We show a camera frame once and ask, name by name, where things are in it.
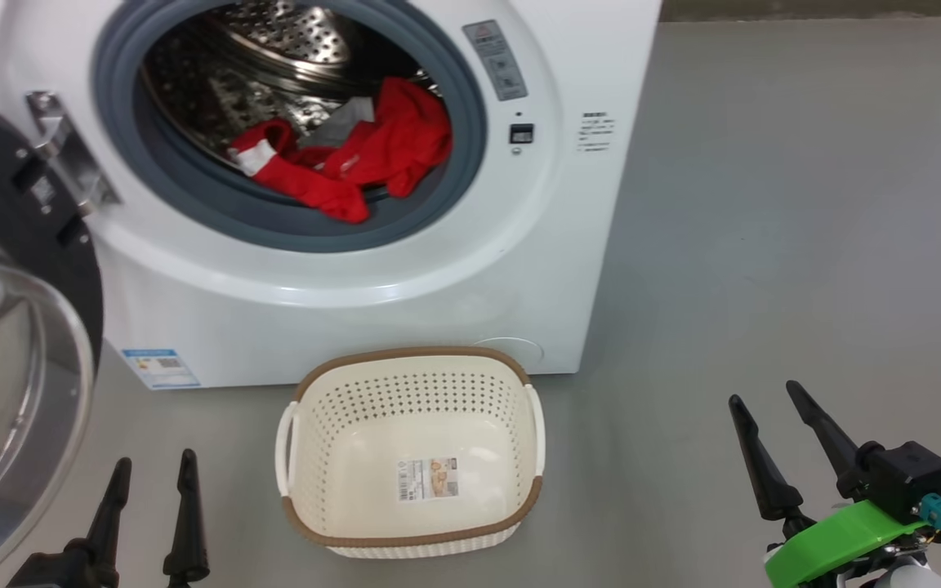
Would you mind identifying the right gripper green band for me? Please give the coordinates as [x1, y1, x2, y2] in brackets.
[729, 381, 941, 588]

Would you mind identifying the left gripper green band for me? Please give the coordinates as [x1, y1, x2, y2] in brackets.
[5, 448, 211, 588]

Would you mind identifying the red and white jersey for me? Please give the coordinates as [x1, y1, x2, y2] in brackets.
[228, 78, 453, 225]

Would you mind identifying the cream laundry basket brown rim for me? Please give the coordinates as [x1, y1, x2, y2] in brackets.
[275, 346, 546, 559]

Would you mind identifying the grey rubber door gasket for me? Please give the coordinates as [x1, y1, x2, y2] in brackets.
[92, 0, 489, 254]

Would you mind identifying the white front-load washing machine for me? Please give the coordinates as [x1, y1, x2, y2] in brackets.
[0, 0, 663, 391]

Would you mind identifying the metal door hinge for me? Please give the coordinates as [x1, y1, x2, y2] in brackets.
[25, 91, 122, 215]

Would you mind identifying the stainless steel washing machine drum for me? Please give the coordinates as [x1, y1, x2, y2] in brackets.
[141, 0, 447, 176]

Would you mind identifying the blue energy label sticker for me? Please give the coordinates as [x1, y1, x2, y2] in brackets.
[122, 349, 201, 390]

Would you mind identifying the paper product label sticker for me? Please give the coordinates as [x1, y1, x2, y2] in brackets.
[396, 457, 460, 501]

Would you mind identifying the round white filter cover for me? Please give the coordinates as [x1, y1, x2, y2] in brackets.
[470, 336, 545, 368]

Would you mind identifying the dark grey baseboard strip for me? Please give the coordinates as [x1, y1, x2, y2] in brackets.
[660, 0, 941, 23]

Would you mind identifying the grey warning label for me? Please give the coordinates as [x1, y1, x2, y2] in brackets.
[462, 20, 528, 102]

